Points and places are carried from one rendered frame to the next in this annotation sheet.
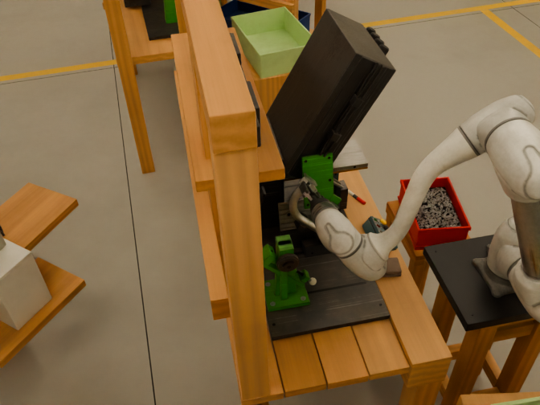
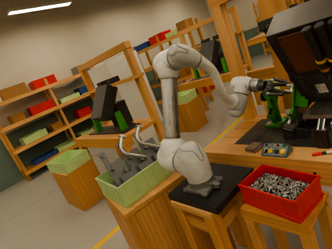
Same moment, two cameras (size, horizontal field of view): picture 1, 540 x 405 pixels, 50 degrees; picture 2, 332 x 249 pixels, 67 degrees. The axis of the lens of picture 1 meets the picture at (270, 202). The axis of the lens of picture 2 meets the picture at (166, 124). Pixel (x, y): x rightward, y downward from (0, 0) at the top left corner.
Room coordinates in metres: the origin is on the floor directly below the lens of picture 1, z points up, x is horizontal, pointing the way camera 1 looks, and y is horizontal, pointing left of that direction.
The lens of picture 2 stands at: (2.52, -1.51, 1.67)
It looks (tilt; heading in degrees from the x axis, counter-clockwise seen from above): 15 degrees down; 154
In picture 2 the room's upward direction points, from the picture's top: 22 degrees counter-clockwise
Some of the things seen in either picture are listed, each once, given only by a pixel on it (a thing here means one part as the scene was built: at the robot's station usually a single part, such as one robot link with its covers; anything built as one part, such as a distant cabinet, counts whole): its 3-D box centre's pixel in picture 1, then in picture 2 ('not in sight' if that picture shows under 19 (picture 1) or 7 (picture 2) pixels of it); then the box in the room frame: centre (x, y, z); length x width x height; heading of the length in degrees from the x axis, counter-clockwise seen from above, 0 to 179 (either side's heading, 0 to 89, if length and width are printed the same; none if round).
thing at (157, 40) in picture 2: not in sight; (173, 68); (-4.13, 2.70, 1.13); 2.48 x 0.54 x 2.27; 13
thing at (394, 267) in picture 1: (386, 267); (254, 146); (1.40, -0.42, 0.91); 0.10 x 0.08 x 0.03; 90
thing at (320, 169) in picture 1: (316, 175); (302, 93); (1.64, -0.17, 1.17); 0.13 x 0.12 x 0.20; 10
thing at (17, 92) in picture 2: not in sight; (60, 115); (-5.06, -0.74, 1.14); 3.01 x 0.54 x 2.28; 103
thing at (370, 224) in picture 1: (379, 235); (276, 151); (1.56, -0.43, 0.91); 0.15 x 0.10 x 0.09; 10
